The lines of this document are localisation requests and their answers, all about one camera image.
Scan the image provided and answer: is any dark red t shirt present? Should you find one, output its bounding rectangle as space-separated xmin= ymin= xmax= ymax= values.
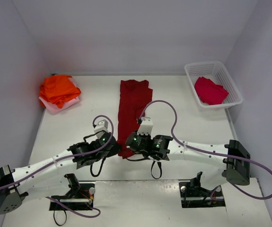
xmin=117 ymin=79 xmax=153 ymax=159

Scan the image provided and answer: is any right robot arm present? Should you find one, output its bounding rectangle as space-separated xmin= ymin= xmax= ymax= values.
xmin=125 ymin=132 xmax=250 ymax=195

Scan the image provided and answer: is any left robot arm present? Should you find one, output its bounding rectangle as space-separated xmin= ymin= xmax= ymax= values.
xmin=0 ymin=132 xmax=121 ymax=215

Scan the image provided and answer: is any pink folded t shirt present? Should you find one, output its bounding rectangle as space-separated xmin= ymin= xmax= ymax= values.
xmin=39 ymin=81 xmax=80 ymax=114

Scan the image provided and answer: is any orange folded t shirt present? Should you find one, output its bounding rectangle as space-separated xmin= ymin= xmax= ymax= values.
xmin=39 ymin=74 xmax=81 ymax=109

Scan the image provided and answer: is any red t shirt in basket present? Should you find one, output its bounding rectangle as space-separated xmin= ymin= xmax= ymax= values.
xmin=194 ymin=77 xmax=229 ymax=105

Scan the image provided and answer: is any white plastic basket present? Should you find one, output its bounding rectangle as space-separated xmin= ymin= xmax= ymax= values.
xmin=184 ymin=61 xmax=243 ymax=109

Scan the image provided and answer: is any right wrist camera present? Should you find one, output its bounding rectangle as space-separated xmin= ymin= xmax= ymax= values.
xmin=137 ymin=117 xmax=153 ymax=136

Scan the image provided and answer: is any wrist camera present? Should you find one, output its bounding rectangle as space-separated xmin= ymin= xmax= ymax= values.
xmin=93 ymin=120 xmax=109 ymax=139
xmin=137 ymin=117 xmax=153 ymax=136

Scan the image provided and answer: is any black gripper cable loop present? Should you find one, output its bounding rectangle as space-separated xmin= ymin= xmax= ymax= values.
xmin=151 ymin=159 xmax=162 ymax=180

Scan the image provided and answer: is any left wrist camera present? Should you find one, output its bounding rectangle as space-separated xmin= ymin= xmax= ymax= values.
xmin=93 ymin=120 xmax=109 ymax=139

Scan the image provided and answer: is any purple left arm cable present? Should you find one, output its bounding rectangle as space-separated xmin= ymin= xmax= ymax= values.
xmin=0 ymin=115 xmax=115 ymax=218

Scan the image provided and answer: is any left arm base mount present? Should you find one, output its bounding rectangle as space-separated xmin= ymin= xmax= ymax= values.
xmin=51 ymin=174 xmax=95 ymax=211

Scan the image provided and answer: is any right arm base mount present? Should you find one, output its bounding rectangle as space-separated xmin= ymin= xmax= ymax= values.
xmin=178 ymin=172 xmax=226 ymax=209

